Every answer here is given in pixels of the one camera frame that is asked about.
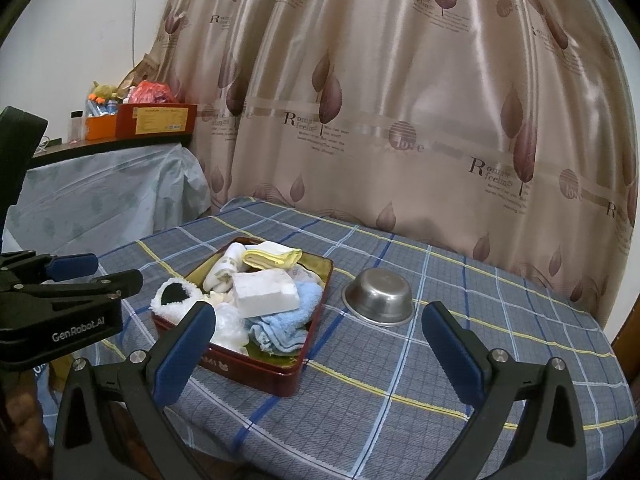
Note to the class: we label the orange box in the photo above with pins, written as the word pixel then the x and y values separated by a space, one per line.
pixel 101 127

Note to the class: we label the clear plastic jar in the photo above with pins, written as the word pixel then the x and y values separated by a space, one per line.
pixel 76 127

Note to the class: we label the blue plaid tablecloth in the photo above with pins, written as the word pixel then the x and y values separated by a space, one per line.
pixel 373 402

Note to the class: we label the yellow white cloth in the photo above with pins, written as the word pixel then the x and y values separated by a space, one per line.
pixel 270 255

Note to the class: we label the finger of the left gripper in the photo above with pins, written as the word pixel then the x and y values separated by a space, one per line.
pixel 24 286
pixel 29 267

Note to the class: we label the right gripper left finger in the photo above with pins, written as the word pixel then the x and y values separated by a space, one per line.
pixel 87 442

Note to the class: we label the white fluffy slipper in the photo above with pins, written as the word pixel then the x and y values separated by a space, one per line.
pixel 230 332
pixel 174 299

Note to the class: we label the light blue towel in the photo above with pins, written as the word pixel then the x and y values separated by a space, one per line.
pixel 285 333

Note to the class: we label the water bottles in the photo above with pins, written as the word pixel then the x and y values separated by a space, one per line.
pixel 96 106

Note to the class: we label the person's right hand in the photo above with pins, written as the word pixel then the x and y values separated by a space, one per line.
pixel 29 436

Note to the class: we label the white printed sock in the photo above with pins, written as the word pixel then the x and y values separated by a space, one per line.
pixel 219 279

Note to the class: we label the stainless steel bowl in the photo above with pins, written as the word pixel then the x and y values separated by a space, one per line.
pixel 379 296

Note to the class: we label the red cardboard box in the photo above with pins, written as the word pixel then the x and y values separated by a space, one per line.
pixel 153 119

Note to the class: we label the white foam block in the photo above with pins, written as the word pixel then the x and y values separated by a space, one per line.
pixel 264 292

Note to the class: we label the cream ruffled cloth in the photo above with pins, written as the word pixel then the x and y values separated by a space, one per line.
pixel 217 298

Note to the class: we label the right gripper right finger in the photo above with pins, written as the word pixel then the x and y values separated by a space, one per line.
pixel 548 441

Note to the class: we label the dark side shelf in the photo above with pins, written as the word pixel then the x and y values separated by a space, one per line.
pixel 61 153

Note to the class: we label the red plastic bag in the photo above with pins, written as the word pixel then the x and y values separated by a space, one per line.
pixel 151 92

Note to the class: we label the red gold tin box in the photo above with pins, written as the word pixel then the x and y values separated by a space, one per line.
pixel 277 375

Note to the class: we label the beige leaf print curtain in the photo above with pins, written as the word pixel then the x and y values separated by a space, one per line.
pixel 501 130

